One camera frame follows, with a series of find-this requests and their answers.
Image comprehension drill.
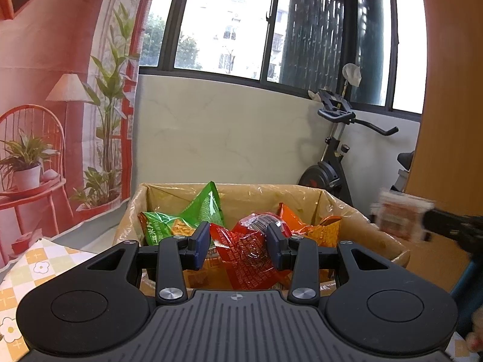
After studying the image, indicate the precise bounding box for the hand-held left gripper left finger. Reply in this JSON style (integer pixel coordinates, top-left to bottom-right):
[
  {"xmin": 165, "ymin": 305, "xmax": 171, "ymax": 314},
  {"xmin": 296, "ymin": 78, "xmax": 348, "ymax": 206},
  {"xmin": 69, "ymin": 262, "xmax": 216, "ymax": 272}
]
[{"xmin": 86, "ymin": 222, "xmax": 210, "ymax": 305}]

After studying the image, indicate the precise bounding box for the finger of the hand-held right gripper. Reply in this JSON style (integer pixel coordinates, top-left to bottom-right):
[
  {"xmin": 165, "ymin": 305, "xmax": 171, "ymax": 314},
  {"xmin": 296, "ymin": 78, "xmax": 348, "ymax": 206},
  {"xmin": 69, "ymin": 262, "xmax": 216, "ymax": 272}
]
[{"xmin": 422, "ymin": 208, "xmax": 483, "ymax": 251}]

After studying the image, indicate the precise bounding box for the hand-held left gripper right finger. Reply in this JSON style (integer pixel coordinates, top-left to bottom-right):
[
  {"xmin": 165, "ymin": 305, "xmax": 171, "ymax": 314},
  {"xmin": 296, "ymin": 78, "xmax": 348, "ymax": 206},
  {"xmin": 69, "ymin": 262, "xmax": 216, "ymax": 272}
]
[{"xmin": 266, "ymin": 222, "xmax": 393, "ymax": 305}]

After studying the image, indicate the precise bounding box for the dark orange snack packet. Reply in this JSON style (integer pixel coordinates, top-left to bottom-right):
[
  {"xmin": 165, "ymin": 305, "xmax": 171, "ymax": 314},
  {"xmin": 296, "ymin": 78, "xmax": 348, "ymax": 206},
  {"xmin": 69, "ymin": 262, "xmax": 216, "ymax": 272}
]
[{"xmin": 277, "ymin": 203, "xmax": 318, "ymax": 234}]

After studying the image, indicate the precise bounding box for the red snack packet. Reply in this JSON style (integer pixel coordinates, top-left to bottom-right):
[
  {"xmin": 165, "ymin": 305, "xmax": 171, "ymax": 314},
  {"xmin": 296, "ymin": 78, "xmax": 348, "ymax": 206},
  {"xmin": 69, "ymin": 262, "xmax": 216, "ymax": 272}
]
[{"xmin": 206, "ymin": 213, "xmax": 299, "ymax": 291}]

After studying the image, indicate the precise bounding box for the green cracker snack packet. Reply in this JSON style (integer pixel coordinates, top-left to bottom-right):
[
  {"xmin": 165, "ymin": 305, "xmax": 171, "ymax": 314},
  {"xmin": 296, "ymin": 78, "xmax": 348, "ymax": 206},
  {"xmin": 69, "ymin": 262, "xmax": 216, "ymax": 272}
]
[{"xmin": 138, "ymin": 211, "xmax": 199, "ymax": 247}]

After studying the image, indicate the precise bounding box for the pale brown snack packet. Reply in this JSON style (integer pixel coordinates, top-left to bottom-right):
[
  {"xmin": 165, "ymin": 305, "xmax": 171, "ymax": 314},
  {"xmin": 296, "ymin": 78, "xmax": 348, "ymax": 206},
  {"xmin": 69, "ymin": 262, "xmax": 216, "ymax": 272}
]
[{"xmin": 372, "ymin": 190, "xmax": 434, "ymax": 242}]

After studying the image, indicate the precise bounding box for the cardboard box with plastic liner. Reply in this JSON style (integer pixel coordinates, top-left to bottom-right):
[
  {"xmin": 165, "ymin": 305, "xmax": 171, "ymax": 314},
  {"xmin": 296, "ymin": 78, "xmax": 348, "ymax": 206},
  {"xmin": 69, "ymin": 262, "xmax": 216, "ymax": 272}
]
[{"xmin": 113, "ymin": 183, "xmax": 411, "ymax": 298}]

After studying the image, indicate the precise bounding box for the black exercise bike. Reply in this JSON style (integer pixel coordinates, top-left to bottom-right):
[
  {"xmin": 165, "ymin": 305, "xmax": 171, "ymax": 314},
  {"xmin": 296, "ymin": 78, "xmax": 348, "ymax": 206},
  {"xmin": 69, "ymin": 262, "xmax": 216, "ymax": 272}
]
[{"xmin": 297, "ymin": 88, "xmax": 416, "ymax": 206}]

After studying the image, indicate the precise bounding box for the wooden door panel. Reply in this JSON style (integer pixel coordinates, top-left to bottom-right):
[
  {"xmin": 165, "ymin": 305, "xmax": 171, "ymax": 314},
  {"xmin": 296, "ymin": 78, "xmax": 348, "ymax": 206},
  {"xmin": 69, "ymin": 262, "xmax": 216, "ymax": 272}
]
[{"xmin": 404, "ymin": 0, "xmax": 483, "ymax": 291}]

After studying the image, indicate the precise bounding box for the checked floral tablecloth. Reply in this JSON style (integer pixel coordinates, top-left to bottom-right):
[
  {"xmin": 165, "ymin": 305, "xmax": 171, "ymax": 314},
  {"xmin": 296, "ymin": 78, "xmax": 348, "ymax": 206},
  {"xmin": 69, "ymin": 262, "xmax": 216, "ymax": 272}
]
[{"xmin": 0, "ymin": 236, "xmax": 476, "ymax": 362}]

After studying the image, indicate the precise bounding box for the black framed window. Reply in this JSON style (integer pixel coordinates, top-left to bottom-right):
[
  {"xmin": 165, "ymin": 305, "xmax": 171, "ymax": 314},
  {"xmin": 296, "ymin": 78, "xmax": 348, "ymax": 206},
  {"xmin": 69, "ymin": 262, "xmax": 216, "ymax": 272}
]
[{"xmin": 145, "ymin": 0, "xmax": 425, "ymax": 114}]

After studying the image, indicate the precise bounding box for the printed room backdrop cloth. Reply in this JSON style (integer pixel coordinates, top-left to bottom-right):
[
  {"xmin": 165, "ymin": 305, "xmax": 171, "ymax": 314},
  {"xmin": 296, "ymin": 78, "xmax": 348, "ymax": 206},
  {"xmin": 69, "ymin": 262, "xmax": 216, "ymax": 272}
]
[{"xmin": 0, "ymin": 0, "xmax": 161, "ymax": 268}]

